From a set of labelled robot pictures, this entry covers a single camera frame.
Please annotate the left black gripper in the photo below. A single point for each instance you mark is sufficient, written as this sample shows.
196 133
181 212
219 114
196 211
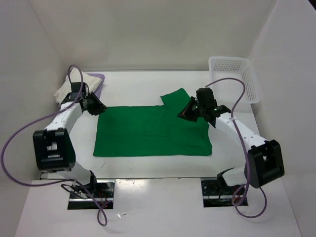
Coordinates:
99 105

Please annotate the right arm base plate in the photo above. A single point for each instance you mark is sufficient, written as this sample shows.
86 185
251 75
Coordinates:
213 196

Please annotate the white plastic basket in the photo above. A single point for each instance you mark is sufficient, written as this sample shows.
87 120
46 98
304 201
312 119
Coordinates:
233 76

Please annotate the green t shirt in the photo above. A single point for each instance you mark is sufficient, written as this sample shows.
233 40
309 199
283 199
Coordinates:
142 131

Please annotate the purple t shirt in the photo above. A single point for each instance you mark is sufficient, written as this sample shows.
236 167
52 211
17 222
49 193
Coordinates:
96 83

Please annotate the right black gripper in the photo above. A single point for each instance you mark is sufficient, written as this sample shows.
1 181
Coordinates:
186 113

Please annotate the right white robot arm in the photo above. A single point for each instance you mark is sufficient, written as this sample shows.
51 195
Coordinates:
264 162

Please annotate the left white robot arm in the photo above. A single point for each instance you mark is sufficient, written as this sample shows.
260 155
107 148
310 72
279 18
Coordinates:
53 147

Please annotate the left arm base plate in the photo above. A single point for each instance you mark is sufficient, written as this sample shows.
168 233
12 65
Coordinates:
79 200

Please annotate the white t shirt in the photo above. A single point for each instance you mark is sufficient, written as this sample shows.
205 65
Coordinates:
60 94

